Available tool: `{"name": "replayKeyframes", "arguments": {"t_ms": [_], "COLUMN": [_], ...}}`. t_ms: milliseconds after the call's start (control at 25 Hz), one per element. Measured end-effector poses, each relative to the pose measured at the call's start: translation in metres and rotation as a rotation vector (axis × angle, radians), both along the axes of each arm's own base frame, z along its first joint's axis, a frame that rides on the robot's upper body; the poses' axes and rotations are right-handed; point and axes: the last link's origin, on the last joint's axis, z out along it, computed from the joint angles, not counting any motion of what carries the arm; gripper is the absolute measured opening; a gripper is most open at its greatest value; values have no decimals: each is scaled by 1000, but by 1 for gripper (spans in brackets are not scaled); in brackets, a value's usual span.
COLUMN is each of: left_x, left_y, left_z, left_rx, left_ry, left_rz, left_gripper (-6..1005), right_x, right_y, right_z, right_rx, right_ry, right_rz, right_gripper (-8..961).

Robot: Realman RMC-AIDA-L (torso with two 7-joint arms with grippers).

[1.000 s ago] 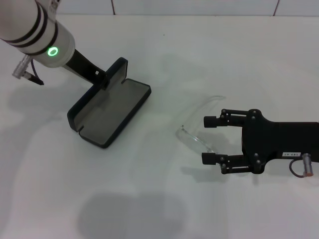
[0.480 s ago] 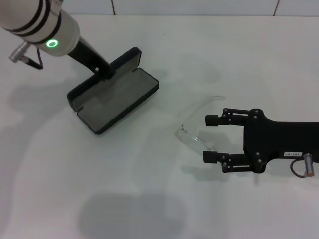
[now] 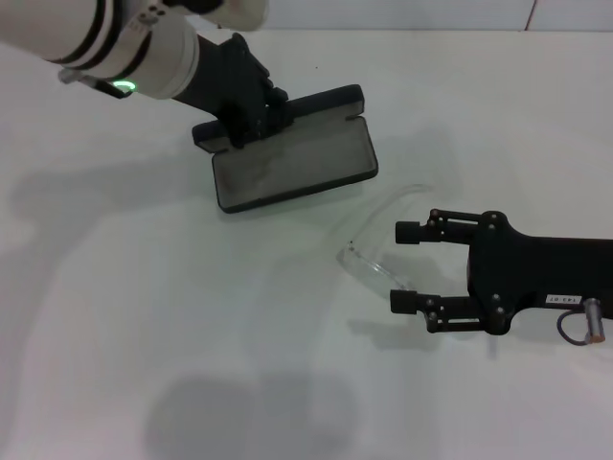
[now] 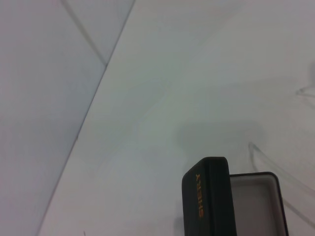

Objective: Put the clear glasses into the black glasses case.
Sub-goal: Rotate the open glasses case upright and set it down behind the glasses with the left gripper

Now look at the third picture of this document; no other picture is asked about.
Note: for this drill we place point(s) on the clear plastic glasses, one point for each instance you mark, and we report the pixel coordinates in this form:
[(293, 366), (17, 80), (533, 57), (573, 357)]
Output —
[(366, 268)]

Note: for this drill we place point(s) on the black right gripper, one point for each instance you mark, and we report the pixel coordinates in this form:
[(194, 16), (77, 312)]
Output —
[(527, 273)]

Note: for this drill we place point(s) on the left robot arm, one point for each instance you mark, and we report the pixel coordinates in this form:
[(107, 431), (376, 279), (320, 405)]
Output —
[(96, 33)]

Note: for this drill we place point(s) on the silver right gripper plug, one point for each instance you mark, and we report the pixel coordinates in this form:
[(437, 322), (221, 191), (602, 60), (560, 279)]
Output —
[(596, 318)]

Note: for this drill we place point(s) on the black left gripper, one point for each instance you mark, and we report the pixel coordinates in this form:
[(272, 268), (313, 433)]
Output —
[(225, 76)]

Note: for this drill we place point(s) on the black glasses case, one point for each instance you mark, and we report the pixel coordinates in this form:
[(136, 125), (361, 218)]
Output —
[(297, 158)]

